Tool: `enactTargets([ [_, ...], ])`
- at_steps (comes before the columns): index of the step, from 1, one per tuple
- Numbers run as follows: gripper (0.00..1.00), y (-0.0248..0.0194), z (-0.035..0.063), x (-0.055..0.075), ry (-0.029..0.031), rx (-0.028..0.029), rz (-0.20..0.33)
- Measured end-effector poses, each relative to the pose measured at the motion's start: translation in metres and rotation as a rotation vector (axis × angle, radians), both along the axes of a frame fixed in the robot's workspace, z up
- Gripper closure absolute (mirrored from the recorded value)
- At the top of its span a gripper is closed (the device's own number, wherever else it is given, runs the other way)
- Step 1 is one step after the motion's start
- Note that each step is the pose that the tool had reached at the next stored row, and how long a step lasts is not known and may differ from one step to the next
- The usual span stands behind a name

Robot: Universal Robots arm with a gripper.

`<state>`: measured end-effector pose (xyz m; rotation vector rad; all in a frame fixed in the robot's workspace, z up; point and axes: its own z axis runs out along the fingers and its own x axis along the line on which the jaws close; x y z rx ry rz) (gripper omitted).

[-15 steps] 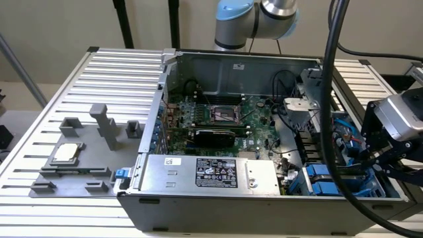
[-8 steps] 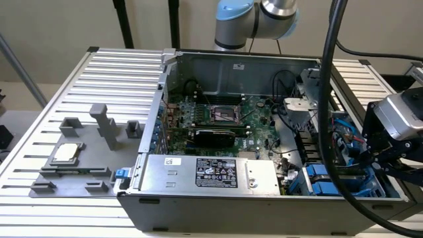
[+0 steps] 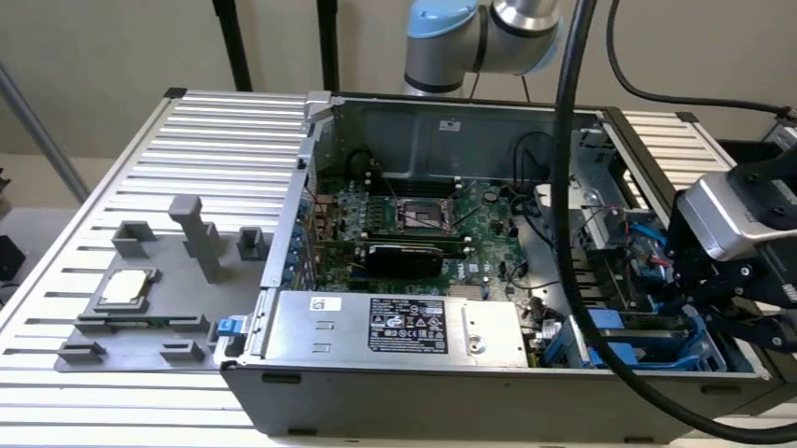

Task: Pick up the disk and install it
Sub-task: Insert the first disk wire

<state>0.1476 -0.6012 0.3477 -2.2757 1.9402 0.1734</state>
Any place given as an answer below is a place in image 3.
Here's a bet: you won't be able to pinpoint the blue wire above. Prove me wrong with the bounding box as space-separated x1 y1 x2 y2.
628 222 673 251

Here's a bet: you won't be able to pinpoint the grey-blue disk bay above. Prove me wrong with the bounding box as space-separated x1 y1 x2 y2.
541 305 731 374

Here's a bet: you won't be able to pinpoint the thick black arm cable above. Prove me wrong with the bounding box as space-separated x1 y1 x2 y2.
553 0 797 442

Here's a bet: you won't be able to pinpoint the black stand pole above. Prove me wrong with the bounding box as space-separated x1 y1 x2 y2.
316 0 344 92
211 0 254 92

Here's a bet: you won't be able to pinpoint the open black PC case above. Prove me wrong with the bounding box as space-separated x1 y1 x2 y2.
217 91 789 442

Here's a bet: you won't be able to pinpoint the hard disk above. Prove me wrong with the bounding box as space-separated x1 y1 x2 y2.
585 308 711 350

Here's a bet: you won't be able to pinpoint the grey parts rack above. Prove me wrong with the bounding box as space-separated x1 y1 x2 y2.
54 194 275 373

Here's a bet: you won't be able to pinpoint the black RAM slots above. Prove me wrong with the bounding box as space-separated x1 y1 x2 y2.
366 171 464 198

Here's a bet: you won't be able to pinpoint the silver power supply unit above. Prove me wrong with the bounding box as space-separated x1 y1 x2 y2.
261 291 530 369

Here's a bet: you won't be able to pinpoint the green motherboard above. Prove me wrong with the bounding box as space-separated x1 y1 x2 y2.
308 175 530 300

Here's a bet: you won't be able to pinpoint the black looped wire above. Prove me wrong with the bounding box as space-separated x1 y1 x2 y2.
345 149 377 182

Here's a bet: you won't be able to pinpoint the CPU socket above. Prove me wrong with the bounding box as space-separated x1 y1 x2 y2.
389 198 464 235

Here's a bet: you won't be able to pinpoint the long black wire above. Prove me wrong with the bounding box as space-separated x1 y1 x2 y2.
512 130 560 189

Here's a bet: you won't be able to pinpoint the black block beside table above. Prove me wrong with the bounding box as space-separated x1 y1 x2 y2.
715 139 784 164

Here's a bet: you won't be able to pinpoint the blue disk carrier handle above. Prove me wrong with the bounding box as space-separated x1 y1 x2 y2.
589 345 643 371

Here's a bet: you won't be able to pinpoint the black graphics card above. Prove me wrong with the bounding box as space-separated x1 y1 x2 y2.
364 242 448 282

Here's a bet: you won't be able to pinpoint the silver CPU chip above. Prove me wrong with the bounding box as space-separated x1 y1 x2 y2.
102 269 153 304

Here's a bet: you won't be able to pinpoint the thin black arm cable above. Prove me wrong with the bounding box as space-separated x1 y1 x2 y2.
607 0 797 120

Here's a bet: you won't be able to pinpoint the grey metal frame pole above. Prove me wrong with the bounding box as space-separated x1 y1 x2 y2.
0 63 90 203

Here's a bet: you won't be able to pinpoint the aluminium profile frame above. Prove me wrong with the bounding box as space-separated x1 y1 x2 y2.
756 116 797 147

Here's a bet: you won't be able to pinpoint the small black box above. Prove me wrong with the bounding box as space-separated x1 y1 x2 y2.
0 235 28 282

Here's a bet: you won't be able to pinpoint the grey metal drive cage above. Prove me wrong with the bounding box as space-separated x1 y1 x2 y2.
533 128 651 249

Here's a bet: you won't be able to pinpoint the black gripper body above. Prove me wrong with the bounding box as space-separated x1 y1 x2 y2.
747 232 797 313

